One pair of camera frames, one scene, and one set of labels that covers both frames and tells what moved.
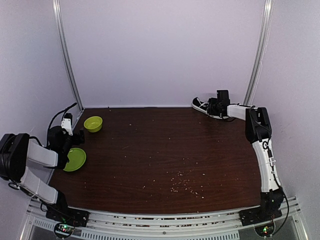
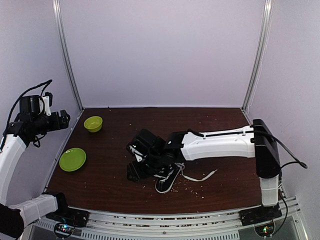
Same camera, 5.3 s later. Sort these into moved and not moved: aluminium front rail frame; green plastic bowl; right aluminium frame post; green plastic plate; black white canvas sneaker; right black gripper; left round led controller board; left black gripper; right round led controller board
Moved: left black gripper; black white canvas sneaker; right black gripper
Not moved: right round led controller board; right aluminium frame post; green plastic plate; left round led controller board; aluminium front rail frame; green plastic bowl
